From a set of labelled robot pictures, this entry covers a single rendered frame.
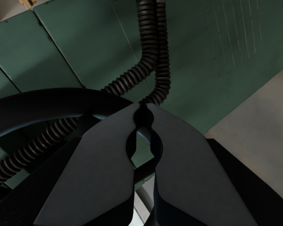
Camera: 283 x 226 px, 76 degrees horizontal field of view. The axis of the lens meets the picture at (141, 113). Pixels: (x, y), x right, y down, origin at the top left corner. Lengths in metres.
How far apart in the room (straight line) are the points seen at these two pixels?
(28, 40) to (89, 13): 0.11
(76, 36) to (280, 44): 0.62
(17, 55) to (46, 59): 0.04
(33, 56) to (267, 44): 0.62
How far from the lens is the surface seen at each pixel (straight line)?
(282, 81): 0.98
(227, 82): 0.57
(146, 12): 0.28
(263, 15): 0.66
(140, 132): 0.20
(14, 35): 0.35
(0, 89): 0.36
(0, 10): 2.81
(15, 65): 0.36
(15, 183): 0.31
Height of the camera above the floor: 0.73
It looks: 14 degrees down
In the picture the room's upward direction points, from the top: 125 degrees counter-clockwise
